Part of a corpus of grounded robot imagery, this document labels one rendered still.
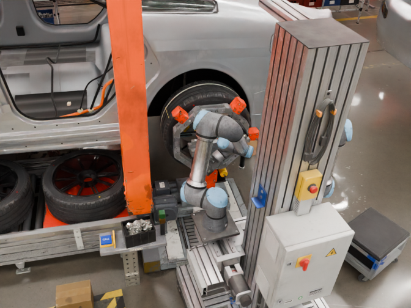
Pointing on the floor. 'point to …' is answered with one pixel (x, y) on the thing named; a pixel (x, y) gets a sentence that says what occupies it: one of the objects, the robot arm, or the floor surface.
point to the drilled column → (131, 268)
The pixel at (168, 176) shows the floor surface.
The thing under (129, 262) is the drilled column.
